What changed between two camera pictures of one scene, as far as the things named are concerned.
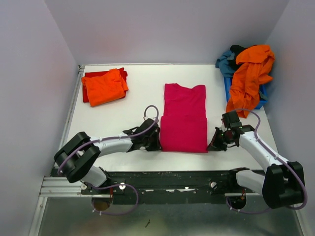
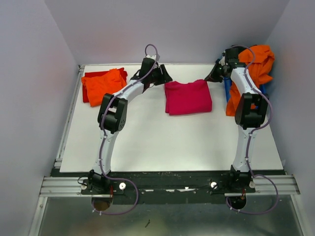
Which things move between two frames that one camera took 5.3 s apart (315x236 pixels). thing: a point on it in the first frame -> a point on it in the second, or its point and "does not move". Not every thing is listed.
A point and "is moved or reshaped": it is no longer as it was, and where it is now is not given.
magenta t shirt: x=183 y=127 is moved or reshaped
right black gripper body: x=218 y=141 -> x=217 y=72
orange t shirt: x=244 y=94 does not move
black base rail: x=203 y=187 does not move
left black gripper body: x=152 y=138 -> x=158 y=74
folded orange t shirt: x=105 y=89 does not move
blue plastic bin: x=228 y=82 does not move
